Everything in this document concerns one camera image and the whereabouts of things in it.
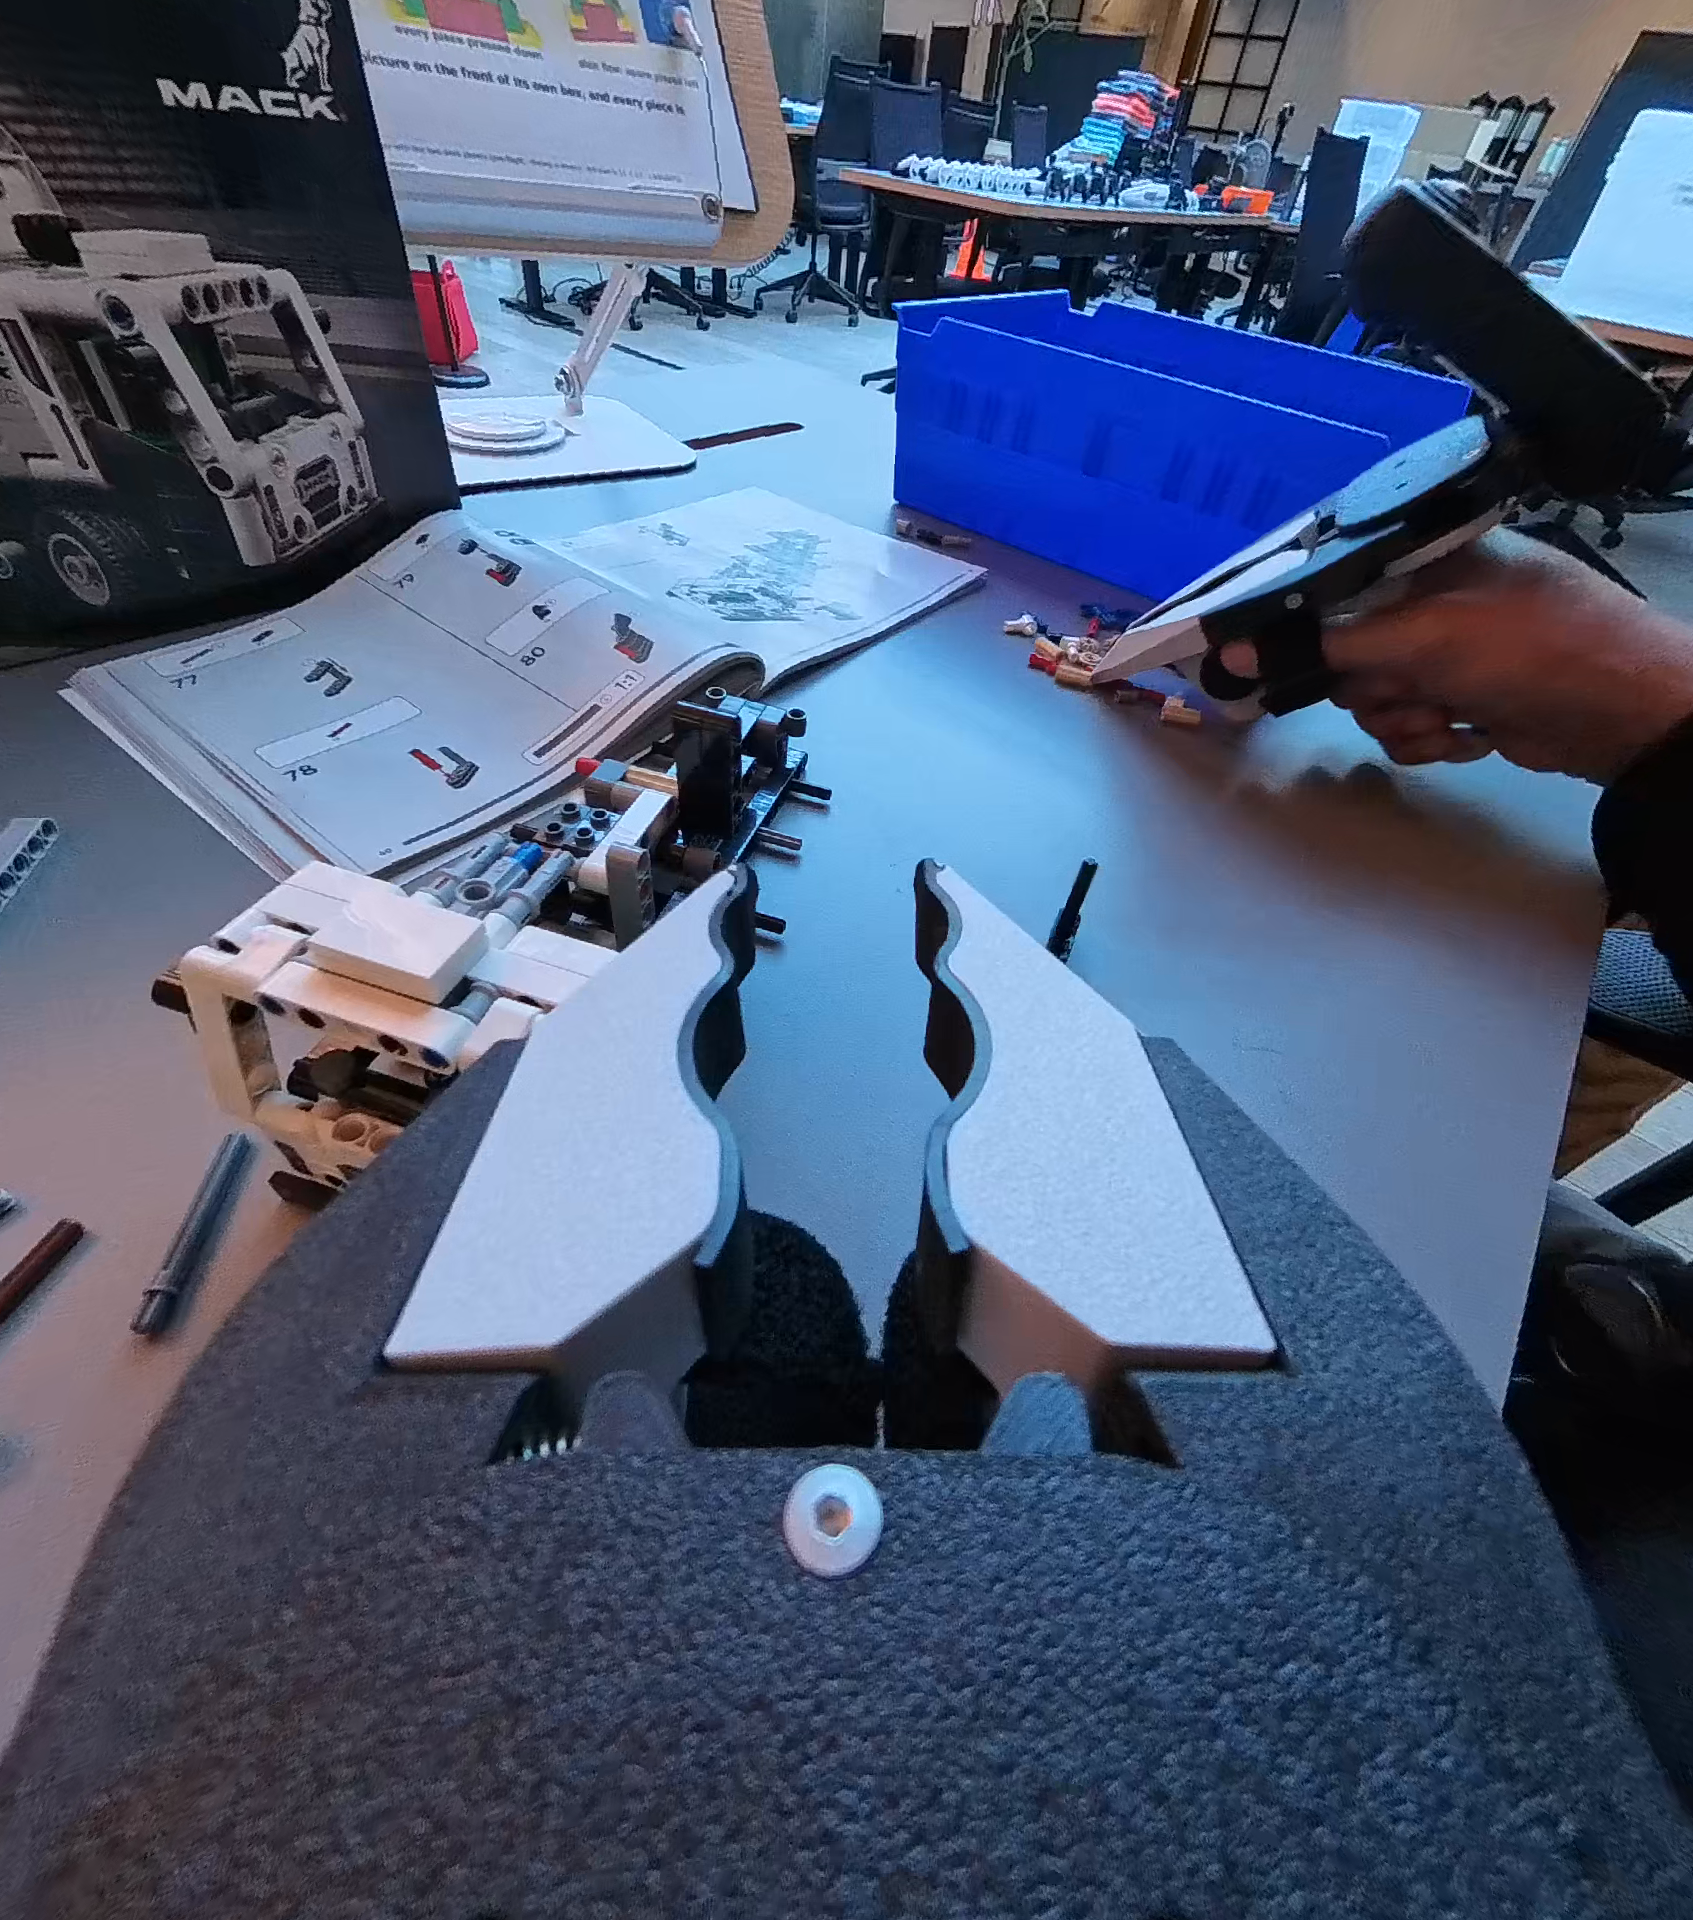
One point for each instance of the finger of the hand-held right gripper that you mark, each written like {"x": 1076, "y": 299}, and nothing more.
{"x": 1152, "y": 649}
{"x": 1234, "y": 579}

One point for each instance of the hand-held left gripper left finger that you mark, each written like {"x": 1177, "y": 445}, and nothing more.
{"x": 577, "y": 1171}

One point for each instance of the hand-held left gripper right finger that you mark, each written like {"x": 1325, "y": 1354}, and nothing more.
{"x": 1086, "y": 1185}

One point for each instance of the pile of small lego pieces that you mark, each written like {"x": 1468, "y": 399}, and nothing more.
{"x": 1071, "y": 661}

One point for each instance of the small brown lego pin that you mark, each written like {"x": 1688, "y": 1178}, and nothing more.
{"x": 931, "y": 532}

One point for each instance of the small black lego pin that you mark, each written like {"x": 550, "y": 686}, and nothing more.
{"x": 1071, "y": 908}

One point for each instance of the partly built lego truck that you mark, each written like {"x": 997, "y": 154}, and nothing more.
{"x": 381, "y": 952}

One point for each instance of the dark grey lego axle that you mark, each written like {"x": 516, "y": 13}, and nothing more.
{"x": 195, "y": 1233}

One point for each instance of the black lego set box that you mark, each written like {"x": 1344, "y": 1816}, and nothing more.
{"x": 187, "y": 194}

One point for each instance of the person's right hand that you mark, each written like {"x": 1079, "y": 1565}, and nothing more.
{"x": 1505, "y": 661}

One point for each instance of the white paper sign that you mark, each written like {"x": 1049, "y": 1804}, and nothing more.
{"x": 1663, "y": 211}

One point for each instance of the blue plastic bin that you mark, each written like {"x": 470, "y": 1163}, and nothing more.
{"x": 1057, "y": 434}

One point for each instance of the long wooden background table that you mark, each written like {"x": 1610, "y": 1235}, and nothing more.
{"x": 997, "y": 193}

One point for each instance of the colourful pile of parts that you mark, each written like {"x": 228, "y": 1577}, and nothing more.
{"x": 1122, "y": 112}

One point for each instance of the open instruction booklet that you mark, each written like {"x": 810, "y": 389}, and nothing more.
{"x": 381, "y": 674}

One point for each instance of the white board stand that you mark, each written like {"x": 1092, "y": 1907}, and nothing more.
{"x": 577, "y": 442}

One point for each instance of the wooden display board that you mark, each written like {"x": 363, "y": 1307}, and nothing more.
{"x": 770, "y": 150}

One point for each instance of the person's dark clothing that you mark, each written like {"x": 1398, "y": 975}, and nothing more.
{"x": 1686, "y": 1650}

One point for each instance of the red bag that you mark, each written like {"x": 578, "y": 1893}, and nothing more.
{"x": 445, "y": 308}

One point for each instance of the printed instruction sheet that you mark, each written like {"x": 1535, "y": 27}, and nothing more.
{"x": 546, "y": 135}

